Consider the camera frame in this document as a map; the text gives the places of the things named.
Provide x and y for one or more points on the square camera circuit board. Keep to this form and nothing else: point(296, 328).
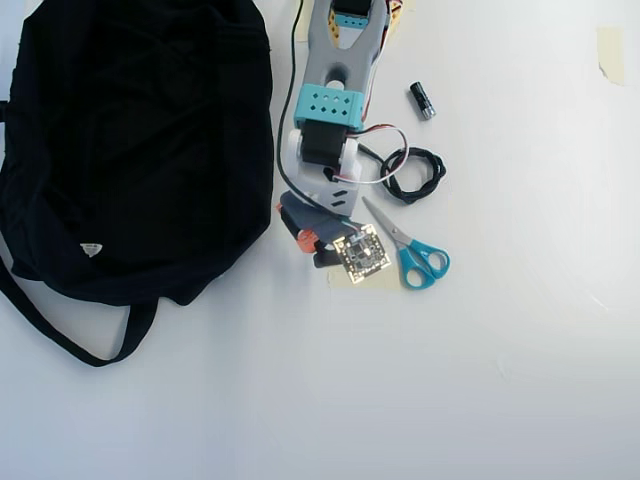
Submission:
point(362, 255)

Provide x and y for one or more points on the small black cylindrical battery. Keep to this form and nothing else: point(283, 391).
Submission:
point(422, 102)

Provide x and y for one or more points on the grey and teal robot arm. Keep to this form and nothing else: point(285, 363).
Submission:
point(325, 60)

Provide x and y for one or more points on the black cloth bag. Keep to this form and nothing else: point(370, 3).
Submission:
point(125, 150)

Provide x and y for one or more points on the torn beige masking tape piece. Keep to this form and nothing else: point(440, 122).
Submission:
point(611, 55)

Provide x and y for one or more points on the long beige masking tape strip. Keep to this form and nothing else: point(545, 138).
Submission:
point(382, 283)

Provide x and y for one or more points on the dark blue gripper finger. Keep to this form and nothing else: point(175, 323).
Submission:
point(310, 220)

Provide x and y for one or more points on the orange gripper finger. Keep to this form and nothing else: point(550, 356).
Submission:
point(306, 241)

